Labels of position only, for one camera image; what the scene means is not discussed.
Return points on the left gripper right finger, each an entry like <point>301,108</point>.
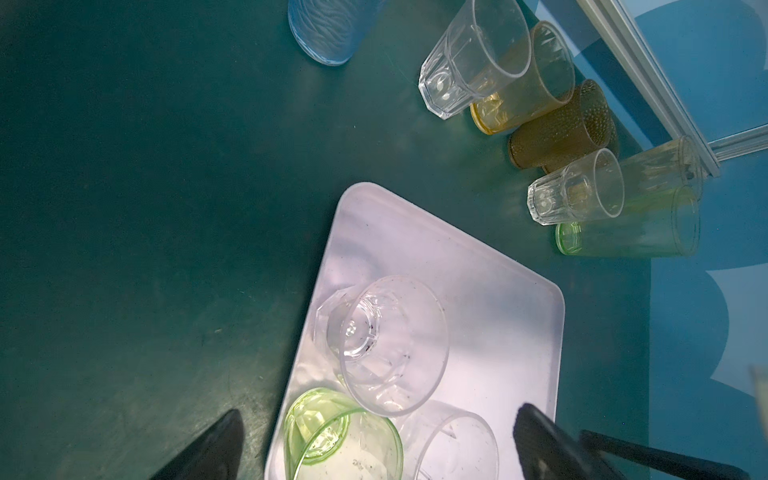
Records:
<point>545,451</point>

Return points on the clear faceted glass back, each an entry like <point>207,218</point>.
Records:
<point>486,47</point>

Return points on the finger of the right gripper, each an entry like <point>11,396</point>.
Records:
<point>678,465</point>

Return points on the tall blue textured cup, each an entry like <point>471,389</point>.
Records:
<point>331,31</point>

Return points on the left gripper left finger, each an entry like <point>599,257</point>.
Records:
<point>214,454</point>

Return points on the clear faceted glass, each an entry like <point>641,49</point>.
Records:
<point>589,189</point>
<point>486,47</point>
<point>387,341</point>
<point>441,441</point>

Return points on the small green cup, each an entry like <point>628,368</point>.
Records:
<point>328,435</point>

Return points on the tall green cup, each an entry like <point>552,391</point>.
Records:
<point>664,224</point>

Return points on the yellow transparent cup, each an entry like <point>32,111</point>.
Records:
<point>548,84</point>

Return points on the aluminium frame rear bar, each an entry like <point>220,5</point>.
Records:
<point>622,35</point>

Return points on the pink plastic tray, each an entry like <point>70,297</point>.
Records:
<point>505,321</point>

